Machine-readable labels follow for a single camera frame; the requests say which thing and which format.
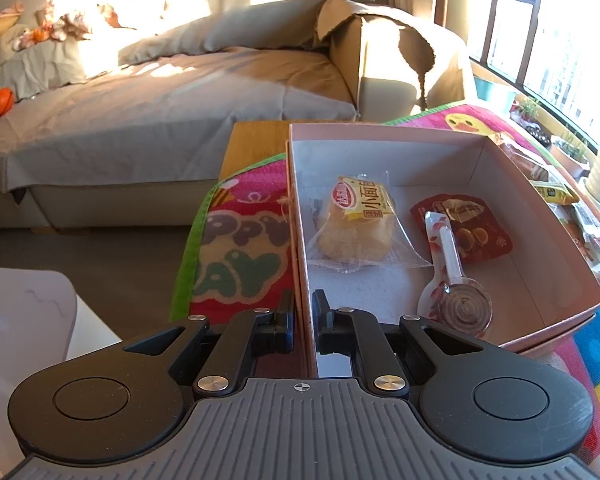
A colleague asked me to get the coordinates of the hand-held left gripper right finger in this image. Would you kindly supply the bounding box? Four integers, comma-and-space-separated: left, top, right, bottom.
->
312, 289, 482, 402

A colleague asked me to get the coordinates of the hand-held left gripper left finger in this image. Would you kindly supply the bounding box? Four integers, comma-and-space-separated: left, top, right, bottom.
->
122, 290, 296, 397

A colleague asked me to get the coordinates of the small bread packet yellow label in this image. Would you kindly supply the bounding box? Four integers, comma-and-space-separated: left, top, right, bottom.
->
307, 172, 431, 275

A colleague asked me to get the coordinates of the swirl lollipop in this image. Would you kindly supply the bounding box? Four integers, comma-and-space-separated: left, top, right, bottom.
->
416, 210, 494, 336

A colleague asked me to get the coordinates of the pink cardboard box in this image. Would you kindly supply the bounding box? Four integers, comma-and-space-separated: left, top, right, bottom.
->
287, 122, 600, 378

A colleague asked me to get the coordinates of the brown bread packet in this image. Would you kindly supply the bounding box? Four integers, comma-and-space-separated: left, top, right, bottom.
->
496, 132, 552, 184

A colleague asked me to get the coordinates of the yellow snack packet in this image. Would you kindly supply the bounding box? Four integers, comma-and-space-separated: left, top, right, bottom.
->
532, 182, 581, 207

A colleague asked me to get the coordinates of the red white snack packet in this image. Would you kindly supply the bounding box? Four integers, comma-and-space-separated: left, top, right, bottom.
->
569, 204, 600, 275

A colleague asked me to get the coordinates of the colourful printed blanket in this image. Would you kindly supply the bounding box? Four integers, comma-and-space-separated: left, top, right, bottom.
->
170, 102, 600, 467

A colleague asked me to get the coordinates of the wooden table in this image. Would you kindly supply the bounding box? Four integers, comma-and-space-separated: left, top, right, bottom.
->
218, 121, 292, 182

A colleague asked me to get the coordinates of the grey bed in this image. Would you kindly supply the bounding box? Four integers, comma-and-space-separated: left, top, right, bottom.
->
0, 0, 478, 233

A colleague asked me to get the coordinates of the grey sofa cover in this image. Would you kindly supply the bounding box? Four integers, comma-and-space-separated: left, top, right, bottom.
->
0, 35, 358, 206

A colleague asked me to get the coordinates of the white side table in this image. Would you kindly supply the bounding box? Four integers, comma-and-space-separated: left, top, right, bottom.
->
0, 266, 124, 480

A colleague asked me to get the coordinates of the teal bucket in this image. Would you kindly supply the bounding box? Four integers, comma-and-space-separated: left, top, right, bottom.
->
473, 76, 519, 117

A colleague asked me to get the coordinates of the small potted green plant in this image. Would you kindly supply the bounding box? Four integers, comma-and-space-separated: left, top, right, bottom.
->
510, 94, 543, 127

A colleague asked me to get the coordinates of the potted grass plant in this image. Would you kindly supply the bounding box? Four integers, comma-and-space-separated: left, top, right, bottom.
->
549, 129, 592, 177

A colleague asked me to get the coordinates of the grey pillow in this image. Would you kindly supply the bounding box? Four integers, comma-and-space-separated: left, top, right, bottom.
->
118, 0, 352, 67

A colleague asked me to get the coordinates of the pile of plush toys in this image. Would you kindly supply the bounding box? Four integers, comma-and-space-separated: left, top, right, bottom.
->
12, 2, 123, 52

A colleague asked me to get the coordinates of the dark window frame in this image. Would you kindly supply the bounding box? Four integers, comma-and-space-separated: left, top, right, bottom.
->
467, 0, 600, 152

